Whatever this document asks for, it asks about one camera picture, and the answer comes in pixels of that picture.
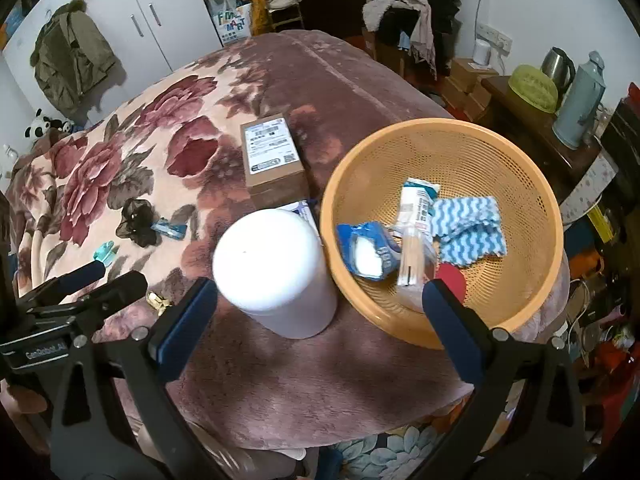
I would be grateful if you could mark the white wall power strip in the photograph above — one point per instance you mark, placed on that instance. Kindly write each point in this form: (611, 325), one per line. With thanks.
(495, 37)

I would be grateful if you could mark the red bag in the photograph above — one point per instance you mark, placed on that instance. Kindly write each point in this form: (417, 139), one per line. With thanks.
(607, 385)

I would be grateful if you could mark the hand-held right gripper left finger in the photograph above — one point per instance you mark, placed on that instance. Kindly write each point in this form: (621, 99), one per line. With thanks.
(186, 325)

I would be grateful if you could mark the labelled cardboard box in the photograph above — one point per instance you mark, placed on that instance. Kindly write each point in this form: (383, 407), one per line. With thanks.
(275, 185)

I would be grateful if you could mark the person's left hand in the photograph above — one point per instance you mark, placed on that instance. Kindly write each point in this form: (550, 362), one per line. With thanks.
(22, 397)

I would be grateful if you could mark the pile of clothes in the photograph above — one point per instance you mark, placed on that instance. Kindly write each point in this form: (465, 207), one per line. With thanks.
(415, 0)

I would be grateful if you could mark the small red round item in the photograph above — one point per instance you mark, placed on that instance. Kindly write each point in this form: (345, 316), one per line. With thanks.
(450, 280)

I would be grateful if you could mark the stack of cardboard boxes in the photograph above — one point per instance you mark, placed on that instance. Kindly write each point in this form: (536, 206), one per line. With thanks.
(467, 80)

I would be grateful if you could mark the panda plush toy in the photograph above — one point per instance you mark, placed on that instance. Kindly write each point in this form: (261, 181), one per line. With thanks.
(37, 127)

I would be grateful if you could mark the green plastic food cover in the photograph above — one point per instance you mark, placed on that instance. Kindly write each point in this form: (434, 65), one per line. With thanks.
(532, 87)

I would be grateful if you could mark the olive green hooded jacket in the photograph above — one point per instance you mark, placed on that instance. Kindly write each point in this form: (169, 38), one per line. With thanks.
(70, 55)

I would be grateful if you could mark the blue wrapped packet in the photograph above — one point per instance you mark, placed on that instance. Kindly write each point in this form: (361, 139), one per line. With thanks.
(170, 228)

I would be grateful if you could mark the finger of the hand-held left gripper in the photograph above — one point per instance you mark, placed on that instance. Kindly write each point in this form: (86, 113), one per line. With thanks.
(82, 274)
(122, 287)

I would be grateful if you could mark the black mesh scrunchie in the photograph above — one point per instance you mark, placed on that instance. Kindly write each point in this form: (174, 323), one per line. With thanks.
(137, 220)

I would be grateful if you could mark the floral plush blanket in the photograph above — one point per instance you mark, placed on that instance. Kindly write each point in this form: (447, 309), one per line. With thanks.
(300, 75)

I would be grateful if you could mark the blue packet of white pads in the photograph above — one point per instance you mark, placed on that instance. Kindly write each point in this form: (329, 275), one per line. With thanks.
(367, 257)

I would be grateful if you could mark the stainless steel kettle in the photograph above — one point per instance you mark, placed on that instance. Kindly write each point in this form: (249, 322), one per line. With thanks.
(557, 67)

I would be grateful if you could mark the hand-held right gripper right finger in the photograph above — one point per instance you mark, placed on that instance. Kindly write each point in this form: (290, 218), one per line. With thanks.
(454, 330)

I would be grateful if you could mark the dark wooden cabinet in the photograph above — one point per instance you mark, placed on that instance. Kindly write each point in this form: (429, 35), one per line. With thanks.
(525, 130)

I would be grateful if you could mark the gold metal clip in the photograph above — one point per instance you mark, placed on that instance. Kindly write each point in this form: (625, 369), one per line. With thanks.
(157, 301)

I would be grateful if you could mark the orange plastic basket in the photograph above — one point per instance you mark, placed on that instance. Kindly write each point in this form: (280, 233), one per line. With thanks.
(500, 160)

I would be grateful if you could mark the blue floral quilt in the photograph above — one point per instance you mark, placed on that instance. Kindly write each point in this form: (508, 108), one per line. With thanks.
(380, 452)

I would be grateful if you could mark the white cylindrical humidifier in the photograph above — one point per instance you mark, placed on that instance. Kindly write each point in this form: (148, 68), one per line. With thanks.
(481, 54)

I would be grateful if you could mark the wooden shoe rack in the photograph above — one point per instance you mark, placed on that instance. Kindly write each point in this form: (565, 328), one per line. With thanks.
(290, 17)

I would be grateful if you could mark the yellow garment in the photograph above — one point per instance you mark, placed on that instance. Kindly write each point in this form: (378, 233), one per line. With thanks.
(260, 12)

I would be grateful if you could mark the clear pack of toothpicks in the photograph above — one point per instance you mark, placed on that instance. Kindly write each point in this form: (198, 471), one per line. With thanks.
(410, 260)

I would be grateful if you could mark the pale teal thermos flask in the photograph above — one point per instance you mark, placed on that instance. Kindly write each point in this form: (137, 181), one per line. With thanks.
(580, 100)

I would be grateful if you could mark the blue wavy striped cloth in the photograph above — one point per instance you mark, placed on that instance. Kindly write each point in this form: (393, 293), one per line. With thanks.
(467, 235)

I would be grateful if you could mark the white plastic jar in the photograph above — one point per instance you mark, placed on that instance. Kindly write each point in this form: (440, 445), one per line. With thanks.
(270, 260)

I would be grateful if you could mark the white printed packet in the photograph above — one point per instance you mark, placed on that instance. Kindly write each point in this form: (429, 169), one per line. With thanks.
(417, 205)

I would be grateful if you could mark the printed shopping bag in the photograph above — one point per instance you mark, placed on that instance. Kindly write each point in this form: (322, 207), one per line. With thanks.
(231, 22)

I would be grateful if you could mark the teal hair clip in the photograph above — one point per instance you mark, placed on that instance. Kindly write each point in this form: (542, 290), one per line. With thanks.
(106, 251)

